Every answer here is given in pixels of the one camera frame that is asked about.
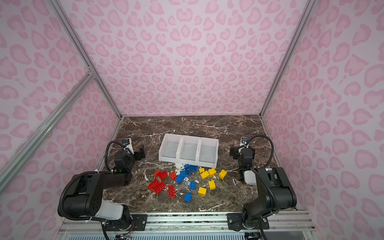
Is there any long red lego brick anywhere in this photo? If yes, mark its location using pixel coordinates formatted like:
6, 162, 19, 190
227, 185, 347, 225
148, 179, 161, 191
168, 185, 176, 199
154, 182, 167, 194

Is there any aluminium frame strut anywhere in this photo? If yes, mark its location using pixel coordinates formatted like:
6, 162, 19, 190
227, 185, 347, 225
1, 71, 94, 193

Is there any small red lego brick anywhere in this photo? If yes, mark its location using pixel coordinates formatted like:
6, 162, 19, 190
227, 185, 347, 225
154, 170, 162, 178

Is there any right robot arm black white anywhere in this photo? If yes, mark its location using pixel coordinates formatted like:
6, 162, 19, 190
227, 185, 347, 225
227, 135, 297, 232

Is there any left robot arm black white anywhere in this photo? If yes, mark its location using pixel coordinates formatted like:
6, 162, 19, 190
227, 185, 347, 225
58, 139, 146, 233

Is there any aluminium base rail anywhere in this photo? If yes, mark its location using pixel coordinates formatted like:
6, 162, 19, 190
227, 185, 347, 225
56, 211, 319, 240

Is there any red lego brick square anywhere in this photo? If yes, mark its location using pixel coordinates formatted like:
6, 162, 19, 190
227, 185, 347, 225
170, 172, 178, 181

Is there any white three-compartment bin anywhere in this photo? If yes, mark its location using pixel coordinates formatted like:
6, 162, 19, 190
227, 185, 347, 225
159, 134, 219, 168

